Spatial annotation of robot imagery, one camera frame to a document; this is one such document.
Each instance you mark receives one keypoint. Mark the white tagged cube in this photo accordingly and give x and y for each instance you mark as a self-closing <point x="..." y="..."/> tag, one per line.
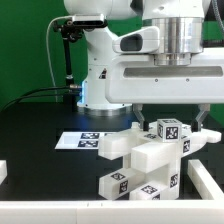
<point x="169" y="130"/>

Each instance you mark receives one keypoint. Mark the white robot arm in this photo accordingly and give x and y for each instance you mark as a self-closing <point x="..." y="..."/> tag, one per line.
<point x="180" y="23"/>

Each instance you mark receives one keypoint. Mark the white marker base plate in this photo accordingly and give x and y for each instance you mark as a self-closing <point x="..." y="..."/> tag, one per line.
<point x="79" y="140"/>

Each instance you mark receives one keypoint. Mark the black camera on stand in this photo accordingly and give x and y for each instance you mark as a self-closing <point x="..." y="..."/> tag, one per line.
<point x="73" y="27"/>

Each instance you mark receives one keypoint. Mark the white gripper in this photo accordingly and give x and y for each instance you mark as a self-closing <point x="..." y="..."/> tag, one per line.
<point x="135" y="79"/>

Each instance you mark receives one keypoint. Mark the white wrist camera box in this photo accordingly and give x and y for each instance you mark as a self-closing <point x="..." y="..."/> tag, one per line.
<point x="144" y="40"/>

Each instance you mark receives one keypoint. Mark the white chair back frame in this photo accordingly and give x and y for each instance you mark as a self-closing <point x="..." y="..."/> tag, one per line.
<point x="131" y="140"/>

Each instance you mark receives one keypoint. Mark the white obstacle wall frame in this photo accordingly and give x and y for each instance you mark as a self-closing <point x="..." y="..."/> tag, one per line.
<point x="209" y="209"/>

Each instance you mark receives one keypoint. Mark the white block at left edge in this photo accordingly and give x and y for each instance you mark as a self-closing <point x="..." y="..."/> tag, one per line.
<point x="3" y="170"/>

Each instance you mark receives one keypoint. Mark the black camera stand pole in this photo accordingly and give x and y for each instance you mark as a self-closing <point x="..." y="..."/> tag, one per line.
<point x="69" y="98"/>

